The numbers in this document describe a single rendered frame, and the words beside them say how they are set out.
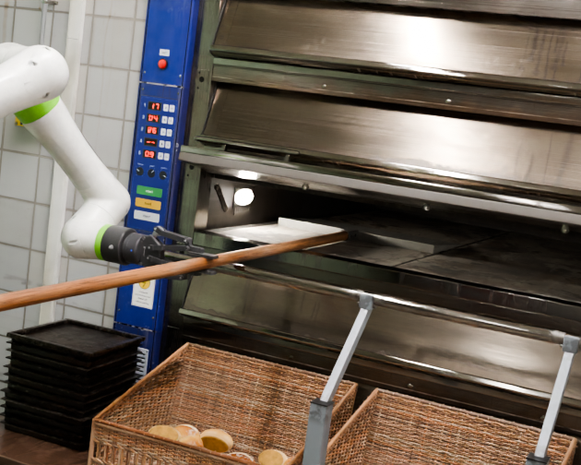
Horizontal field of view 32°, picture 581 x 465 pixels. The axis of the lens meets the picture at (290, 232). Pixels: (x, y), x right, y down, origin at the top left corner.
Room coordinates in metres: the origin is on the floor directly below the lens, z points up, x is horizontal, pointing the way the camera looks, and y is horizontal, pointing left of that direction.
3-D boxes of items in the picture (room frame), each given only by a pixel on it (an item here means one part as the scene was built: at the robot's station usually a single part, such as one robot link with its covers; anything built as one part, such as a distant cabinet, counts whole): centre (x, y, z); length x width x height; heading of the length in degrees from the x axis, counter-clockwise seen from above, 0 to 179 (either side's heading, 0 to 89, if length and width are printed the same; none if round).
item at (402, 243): (3.45, -0.28, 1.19); 0.55 x 0.36 x 0.03; 67
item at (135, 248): (2.42, 0.34, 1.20); 0.09 x 0.07 x 0.08; 66
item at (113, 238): (2.46, 0.41, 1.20); 0.12 x 0.06 x 0.09; 156
